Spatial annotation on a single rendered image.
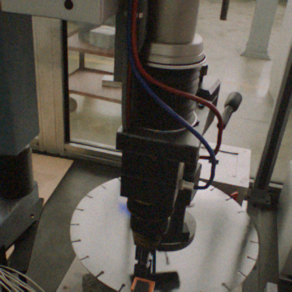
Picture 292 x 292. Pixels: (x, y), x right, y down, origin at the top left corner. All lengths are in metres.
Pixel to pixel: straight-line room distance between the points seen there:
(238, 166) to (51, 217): 0.48
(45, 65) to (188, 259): 0.72
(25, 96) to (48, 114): 0.84
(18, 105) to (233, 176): 0.68
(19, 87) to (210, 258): 0.43
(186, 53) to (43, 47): 0.82
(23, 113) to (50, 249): 0.61
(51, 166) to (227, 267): 0.70
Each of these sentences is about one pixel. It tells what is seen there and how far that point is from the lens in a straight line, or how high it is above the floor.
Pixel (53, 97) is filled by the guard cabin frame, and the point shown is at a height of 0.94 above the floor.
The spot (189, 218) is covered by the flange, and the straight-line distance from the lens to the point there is 0.73.
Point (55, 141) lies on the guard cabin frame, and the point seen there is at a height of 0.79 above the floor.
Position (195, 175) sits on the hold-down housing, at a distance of 0.54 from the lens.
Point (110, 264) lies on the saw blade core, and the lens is 0.65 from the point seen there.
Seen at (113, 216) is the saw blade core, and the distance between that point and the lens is 0.73.
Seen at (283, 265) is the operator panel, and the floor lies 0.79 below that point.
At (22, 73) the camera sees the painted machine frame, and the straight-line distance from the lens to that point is 0.38.
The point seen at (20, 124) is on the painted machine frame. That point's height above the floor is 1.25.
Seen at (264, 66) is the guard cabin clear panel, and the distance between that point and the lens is 1.05.
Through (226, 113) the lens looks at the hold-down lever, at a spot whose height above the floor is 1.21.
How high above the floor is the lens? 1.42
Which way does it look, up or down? 31 degrees down
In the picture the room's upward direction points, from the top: 5 degrees clockwise
